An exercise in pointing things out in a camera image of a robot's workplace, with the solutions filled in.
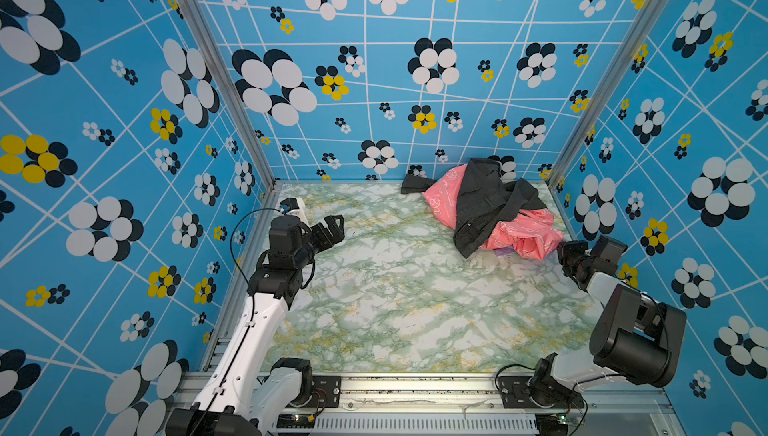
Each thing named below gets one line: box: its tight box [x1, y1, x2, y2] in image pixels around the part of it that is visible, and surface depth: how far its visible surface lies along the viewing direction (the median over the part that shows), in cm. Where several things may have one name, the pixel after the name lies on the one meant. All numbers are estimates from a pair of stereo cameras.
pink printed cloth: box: [422, 164, 564, 260], surface depth 103 cm
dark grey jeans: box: [401, 158, 547, 258], surface depth 103 cm
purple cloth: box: [493, 244, 515, 257], surface depth 101 cm
